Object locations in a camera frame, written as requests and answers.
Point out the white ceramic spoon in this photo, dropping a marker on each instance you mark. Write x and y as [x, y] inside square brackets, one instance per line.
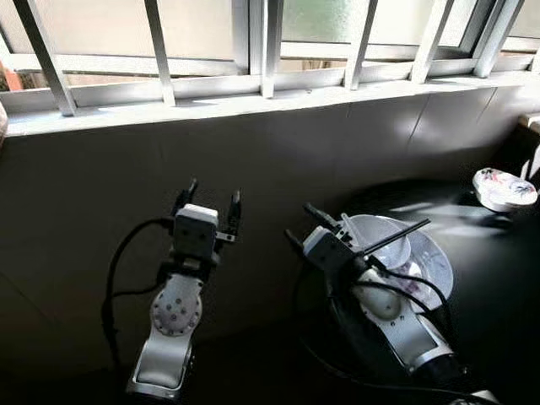
[350, 226]

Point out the small plain white bowl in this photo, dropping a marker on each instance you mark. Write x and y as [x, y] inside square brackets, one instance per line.
[384, 232]

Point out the black chopstick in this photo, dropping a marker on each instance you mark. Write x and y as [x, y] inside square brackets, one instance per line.
[405, 232]

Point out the white patterned plate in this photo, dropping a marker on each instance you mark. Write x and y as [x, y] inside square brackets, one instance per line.
[434, 270]

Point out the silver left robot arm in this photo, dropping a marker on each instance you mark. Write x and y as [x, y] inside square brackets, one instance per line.
[175, 312]

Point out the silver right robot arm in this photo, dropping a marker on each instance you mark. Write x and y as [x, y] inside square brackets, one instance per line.
[396, 325]

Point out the white flower print bowl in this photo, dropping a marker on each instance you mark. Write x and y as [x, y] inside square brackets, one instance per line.
[502, 190]

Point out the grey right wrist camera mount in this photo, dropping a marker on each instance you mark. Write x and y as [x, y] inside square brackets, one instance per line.
[333, 251]

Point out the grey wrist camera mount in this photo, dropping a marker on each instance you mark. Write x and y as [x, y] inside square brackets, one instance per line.
[196, 232]
[333, 251]

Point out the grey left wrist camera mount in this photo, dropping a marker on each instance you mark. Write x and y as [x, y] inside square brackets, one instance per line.
[196, 232]

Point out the white aluminium window frame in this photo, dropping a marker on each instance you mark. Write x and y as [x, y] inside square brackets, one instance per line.
[268, 51]

